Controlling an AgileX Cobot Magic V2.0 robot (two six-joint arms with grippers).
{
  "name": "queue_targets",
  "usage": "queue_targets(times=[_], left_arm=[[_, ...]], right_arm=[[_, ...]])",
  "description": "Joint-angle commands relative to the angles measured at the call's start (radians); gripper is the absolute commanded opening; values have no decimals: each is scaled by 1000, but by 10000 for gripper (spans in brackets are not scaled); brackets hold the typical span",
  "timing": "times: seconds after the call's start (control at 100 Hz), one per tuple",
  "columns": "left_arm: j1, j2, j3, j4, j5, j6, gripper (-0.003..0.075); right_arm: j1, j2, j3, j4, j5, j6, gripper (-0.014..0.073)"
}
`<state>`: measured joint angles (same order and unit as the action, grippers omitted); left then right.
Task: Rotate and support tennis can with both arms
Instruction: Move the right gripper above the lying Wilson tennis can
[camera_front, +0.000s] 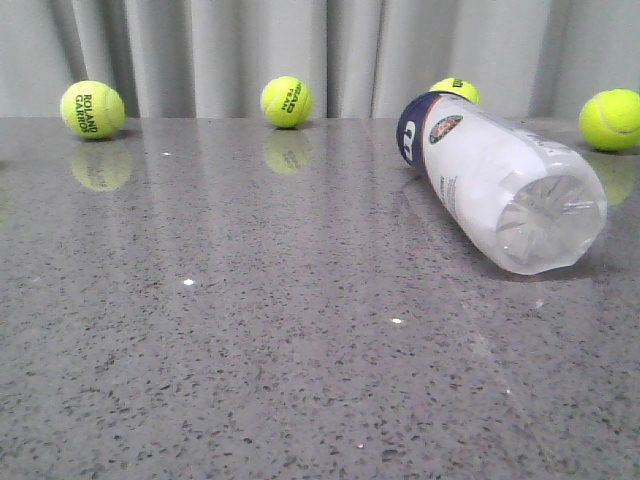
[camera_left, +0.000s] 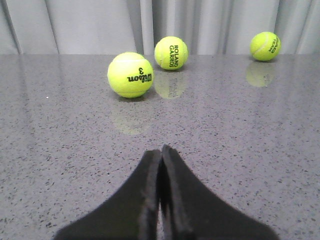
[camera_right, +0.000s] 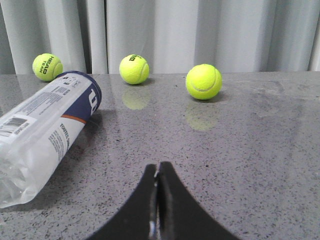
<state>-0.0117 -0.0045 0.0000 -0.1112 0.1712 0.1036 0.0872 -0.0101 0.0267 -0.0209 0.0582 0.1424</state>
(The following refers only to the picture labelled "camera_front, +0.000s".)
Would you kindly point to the white tennis ball can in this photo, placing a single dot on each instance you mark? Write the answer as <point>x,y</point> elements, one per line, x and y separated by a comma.
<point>528,203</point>

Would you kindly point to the Head Team tennis ball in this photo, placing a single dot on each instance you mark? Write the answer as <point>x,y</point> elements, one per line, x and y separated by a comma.
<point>286,101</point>

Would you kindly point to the Wilson tennis ball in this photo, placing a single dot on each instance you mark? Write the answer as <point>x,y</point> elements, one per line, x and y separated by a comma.
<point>459,87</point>

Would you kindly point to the Roland Garros tennis ball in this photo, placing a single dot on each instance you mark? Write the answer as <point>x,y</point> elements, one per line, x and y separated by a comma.
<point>92,109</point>

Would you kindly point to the plain yellow tennis ball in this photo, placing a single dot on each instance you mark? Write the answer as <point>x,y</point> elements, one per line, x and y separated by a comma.
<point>609,121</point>

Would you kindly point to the grey curtain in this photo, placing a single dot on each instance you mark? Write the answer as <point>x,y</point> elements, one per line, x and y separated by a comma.
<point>361,59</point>

